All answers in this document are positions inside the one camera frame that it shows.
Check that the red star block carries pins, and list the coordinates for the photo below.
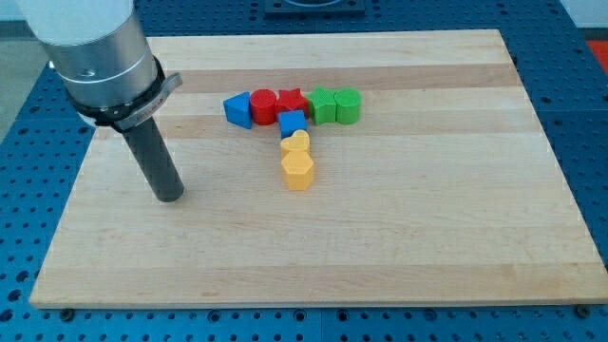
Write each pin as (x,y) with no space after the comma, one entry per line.
(292,100)

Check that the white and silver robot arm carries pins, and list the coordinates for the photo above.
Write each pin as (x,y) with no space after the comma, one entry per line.
(89,28)

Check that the green cylinder block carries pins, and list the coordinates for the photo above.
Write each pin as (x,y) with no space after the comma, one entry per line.
(348,105)

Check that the yellow hexagon block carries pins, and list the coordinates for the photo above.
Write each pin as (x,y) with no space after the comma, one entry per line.
(298,170)

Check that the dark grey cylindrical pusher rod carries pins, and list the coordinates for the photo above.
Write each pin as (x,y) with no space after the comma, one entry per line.
(149,150)

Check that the black clamp ring with bracket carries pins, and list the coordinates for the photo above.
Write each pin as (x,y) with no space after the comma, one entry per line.
(115,91)

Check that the blue triangle block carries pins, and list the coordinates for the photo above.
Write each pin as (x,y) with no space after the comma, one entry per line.
(237,110)

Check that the yellow heart block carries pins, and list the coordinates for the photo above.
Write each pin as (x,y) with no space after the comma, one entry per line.
(299,141)

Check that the green star block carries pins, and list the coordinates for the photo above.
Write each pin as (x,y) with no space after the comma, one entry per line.
(322,105)

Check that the red cylinder block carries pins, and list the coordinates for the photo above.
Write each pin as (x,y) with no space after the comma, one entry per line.
(263,106)

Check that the blue cube block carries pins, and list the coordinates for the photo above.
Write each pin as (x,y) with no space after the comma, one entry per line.
(291,121)

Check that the light wooden board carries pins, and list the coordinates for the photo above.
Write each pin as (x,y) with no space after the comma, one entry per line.
(446,192)

